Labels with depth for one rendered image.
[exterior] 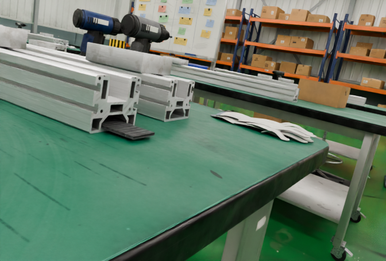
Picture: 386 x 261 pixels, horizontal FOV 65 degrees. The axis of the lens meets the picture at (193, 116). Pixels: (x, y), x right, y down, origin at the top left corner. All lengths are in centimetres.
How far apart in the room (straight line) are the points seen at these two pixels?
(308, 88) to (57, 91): 198
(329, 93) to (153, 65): 173
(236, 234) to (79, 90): 44
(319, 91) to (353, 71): 856
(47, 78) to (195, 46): 330
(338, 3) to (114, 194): 1111
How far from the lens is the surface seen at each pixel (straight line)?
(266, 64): 1051
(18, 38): 74
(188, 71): 218
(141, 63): 62
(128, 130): 46
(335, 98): 224
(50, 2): 1388
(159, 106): 60
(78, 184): 30
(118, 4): 944
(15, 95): 58
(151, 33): 88
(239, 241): 69
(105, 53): 69
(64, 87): 48
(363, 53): 989
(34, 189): 29
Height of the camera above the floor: 91
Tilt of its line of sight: 10 degrees down
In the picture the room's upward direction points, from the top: 11 degrees clockwise
